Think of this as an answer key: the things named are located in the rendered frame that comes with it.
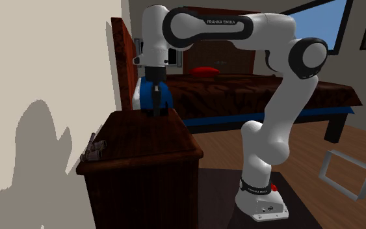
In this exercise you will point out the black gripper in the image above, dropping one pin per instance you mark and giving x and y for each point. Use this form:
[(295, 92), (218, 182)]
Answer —
[(155, 75)]

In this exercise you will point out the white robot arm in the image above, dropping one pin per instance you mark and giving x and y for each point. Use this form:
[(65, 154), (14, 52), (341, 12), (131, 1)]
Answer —
[(274, 104)]

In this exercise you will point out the dark wooden nightstand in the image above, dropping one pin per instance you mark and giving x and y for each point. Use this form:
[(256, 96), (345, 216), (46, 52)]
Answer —
[(144, 142)]

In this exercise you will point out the wooden bed with brown cover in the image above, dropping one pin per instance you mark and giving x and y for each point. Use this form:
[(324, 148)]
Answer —
[(220, 95)]

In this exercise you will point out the grey binoculars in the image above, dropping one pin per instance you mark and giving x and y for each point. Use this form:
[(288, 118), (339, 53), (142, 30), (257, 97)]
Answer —
[(94, 151)]

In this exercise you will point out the dark robot stand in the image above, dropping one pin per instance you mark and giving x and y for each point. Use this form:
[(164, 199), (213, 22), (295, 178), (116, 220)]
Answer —
[(216, 196)]

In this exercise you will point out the black framed window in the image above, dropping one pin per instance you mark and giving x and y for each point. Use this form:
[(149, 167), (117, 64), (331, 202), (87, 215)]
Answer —
[(319, 22)]

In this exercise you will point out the grey rectangular frame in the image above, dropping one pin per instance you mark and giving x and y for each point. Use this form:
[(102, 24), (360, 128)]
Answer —
[(325, 176)]

